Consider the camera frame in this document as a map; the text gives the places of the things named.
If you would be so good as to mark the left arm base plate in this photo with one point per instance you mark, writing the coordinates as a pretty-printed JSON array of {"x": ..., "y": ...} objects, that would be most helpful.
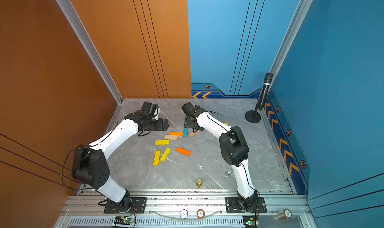
[{"x": 137, "y": 203}]

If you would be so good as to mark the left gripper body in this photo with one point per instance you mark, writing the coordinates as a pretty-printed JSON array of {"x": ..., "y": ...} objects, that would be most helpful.
[{"x": 157, "y": 125}]

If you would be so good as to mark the yellow block tilted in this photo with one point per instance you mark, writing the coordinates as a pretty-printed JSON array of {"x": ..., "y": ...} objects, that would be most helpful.
[{"x": 165, "y": 155}]

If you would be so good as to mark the light orange block centre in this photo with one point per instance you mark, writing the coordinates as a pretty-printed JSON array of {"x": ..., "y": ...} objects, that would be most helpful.
[{"x": 179, "y": 134}]

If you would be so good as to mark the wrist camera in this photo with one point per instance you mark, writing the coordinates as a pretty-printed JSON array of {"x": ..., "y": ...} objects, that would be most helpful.
[
  {"x": 149, "y": 109},
  {"x": 187, "y": 108}
]

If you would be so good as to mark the yellow block horizontal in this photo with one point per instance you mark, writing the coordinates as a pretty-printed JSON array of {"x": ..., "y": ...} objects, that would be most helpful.
[{"x": 162, "y": 142}]

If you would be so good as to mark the right green circuit board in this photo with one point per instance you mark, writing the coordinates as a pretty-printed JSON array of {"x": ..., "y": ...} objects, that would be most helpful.
[{"x": 250, "y": 222}]

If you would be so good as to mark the orange block lower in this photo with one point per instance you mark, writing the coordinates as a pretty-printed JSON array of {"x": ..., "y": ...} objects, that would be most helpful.
[{"x": 183, "y": 151}]

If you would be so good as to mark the black microphone on stand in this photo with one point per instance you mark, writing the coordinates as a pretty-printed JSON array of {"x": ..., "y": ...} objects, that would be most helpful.
[{"x": 253, "y": 116}]

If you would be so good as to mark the teal block lower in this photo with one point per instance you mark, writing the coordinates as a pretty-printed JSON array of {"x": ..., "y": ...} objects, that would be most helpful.
[{"x": 185, "y": 132}]

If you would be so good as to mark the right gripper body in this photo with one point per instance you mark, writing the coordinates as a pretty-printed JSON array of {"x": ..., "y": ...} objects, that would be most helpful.
[{"x": 188, "y": 124}]

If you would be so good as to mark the green circuit board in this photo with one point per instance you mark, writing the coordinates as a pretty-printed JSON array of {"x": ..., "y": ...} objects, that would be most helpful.
[
  {"x": 250, "y": 222},
  {"x": 123, "y": 222}
]

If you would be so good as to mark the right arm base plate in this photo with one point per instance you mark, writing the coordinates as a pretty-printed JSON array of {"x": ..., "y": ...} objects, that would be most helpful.
[{"x": 237, "y": 205}]

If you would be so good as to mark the white round token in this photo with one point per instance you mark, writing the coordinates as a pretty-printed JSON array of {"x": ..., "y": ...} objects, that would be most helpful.
[{"x": 184, "y": 214}]

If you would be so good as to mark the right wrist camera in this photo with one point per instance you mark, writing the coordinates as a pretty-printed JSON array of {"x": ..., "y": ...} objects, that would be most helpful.
[{"x": 187, "y": 108}]

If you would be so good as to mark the copper round token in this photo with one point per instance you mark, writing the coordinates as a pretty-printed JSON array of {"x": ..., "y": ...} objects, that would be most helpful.
[{"x": 200, "y": 214}]

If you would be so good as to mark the silver weight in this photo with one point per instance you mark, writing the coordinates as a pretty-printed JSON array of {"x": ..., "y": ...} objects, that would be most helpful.
[{"x": 228, "y": 173}]

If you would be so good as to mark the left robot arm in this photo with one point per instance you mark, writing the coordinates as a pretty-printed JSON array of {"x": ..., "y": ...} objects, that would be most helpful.
[{"x": 90, "y": 163}]

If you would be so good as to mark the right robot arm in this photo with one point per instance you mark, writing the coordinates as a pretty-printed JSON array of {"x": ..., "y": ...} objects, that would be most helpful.
[{"x": 234, "y": 150}]

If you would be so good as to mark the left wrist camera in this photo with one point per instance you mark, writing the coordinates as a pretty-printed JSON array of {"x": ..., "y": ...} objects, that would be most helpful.
[{"x": 149, "y": 109}]

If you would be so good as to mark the brass weight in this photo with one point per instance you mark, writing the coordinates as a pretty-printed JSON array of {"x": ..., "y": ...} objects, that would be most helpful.
[{"x": 199, "y": 183}]

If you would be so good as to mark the left green circuit board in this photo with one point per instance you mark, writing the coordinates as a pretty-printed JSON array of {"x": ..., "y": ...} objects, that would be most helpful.
[{"x": 123, "y": 222}]

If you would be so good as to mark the beige block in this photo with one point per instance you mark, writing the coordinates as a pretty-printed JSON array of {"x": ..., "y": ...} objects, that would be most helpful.
[
  {"x": 171, "y": 137},
  {"x": 193, "y": 134}
]

